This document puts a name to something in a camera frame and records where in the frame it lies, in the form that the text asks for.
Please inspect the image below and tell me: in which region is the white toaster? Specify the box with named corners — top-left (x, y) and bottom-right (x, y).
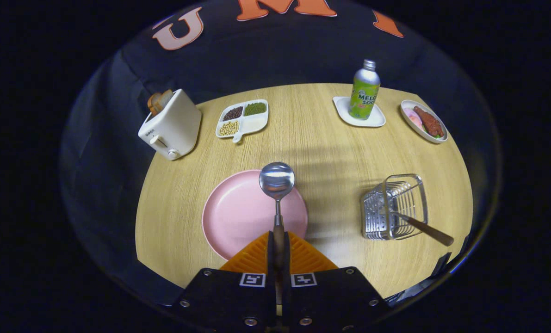
top-left (138, 89), bottom-right (203, 161)

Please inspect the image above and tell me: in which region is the white plate with meat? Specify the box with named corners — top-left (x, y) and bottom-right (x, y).
top-left (400, 99), bottom-right (449, 144)

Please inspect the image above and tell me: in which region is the fork with wooden handle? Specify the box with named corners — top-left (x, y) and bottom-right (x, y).
top-left (391, 210), bottom-right (455, 247)

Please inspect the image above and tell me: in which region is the green soda bottle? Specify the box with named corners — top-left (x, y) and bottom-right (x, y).
top-left (348, 59), bottom-right (381, 121)

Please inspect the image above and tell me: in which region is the white divided dish with beans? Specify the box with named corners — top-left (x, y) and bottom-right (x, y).
top-left (216, 99), bottom-right (269, 143)

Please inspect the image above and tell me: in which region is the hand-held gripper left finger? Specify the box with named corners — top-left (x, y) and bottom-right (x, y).
top-left (171, 231), bottom-right (276, 333)

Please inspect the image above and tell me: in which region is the pink plate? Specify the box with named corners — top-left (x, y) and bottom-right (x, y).
top-left (202, 169), bottom-right (309, 261)

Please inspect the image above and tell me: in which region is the spoon with wooden handle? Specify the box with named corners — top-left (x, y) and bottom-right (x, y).
top-left (259, 161), bottom-right (296, 306)

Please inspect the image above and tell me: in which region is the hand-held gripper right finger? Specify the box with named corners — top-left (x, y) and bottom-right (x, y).
top-left (284, 231), bottom-right (391, 333)

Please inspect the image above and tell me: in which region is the white square coaster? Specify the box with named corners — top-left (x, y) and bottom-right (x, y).
top-left (333, 96), bottom-right (386, 128)

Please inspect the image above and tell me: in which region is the metal wire cutlery basket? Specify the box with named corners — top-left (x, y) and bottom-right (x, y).
top-left (361, 173), bottom-right (428, 241)

